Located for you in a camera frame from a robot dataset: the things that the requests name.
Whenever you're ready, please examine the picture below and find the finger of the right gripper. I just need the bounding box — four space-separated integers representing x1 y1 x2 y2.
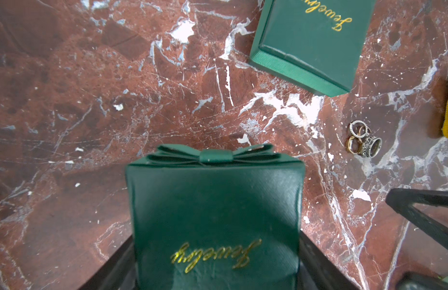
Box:
386 188 448 250
395 272 448 290

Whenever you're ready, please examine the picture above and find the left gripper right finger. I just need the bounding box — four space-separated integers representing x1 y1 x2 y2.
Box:
298 232 358 290

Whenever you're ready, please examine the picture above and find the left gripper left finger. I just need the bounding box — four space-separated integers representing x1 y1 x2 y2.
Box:
79 236 137 290

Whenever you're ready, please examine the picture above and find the green bow box lid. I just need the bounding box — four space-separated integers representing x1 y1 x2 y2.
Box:
126 144 306 290

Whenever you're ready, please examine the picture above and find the wide dark silver ring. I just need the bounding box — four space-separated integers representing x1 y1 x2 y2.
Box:
358 135 383 159

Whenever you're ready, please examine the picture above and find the thin silver crystal ring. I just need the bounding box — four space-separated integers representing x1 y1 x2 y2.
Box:
348 119 368 138

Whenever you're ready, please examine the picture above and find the green jewelry box right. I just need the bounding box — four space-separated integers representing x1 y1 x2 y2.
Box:
249 0 376 97

